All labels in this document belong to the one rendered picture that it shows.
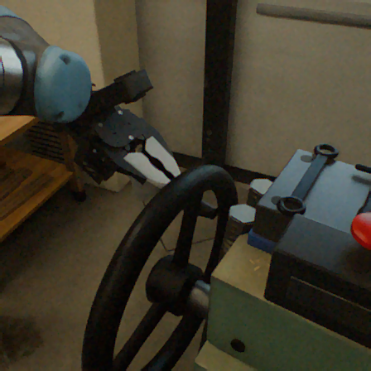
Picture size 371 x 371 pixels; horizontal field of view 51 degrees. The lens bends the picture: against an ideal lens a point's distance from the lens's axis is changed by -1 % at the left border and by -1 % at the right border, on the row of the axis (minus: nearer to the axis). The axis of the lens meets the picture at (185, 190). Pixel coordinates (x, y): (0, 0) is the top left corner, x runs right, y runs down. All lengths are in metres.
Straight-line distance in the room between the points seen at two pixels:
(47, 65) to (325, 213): 0.28
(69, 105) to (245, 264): 0.24
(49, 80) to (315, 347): 0.32
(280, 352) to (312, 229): 0.10
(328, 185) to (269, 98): 1.37
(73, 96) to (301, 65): 1.24
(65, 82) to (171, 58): 1.36
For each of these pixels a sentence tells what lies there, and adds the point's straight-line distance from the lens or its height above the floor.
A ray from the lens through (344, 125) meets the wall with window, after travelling 1.66.
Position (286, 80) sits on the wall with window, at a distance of 1.62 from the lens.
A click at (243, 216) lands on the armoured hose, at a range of 0.31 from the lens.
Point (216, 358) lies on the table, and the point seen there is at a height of 0.87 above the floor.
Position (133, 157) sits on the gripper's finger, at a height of 0.90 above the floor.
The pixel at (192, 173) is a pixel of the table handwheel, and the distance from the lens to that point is 0.39.
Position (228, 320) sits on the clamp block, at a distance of 0.31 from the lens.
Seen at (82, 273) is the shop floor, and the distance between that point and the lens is 1.57.
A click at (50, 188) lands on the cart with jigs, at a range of 1.69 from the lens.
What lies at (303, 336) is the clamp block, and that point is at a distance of 0.29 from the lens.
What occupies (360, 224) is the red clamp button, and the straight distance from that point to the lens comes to 0.25.
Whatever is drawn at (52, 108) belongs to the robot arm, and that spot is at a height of 1.00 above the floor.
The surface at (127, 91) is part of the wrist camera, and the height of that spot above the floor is 0.99.
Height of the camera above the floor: 1.18
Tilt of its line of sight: 39 degrees down
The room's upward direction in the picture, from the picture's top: straight up
